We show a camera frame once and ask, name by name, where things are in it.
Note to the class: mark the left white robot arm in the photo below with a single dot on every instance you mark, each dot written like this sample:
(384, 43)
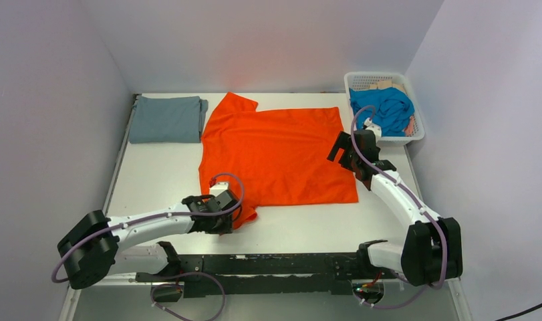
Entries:
(100, 246)

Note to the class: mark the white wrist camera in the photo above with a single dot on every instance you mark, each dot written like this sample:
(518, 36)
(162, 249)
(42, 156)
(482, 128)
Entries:
(218, 187)
(374, 128)

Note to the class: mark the orange t shirt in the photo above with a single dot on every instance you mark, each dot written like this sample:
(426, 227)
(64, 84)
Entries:
(279, 155)

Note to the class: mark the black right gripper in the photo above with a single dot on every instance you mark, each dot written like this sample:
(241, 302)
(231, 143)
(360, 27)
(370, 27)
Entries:
(345, 152)

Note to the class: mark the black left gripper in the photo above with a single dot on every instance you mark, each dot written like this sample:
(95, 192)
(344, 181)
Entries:
(224, 222)

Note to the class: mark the folded grey-blue t shirt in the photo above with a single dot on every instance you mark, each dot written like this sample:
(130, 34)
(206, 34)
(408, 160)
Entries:
(158, 120)

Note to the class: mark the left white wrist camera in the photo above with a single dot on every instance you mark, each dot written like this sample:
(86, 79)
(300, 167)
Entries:
(218, 187)

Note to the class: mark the white plastic basket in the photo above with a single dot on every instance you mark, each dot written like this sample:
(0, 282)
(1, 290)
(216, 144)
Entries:
(362, 80)

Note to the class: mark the aluminium table frame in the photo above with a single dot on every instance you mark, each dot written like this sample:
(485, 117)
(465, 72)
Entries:
(149, 175)

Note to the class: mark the blue t shirt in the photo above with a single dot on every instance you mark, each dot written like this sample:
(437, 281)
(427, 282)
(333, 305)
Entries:
(358, 100)

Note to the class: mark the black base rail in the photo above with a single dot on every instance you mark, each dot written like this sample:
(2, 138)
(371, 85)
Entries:
(293, 273)

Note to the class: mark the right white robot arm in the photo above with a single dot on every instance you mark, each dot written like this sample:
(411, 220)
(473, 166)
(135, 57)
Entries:
(430, 251)

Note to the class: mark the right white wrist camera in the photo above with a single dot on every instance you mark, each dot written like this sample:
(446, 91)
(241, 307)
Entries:
(374, 128)

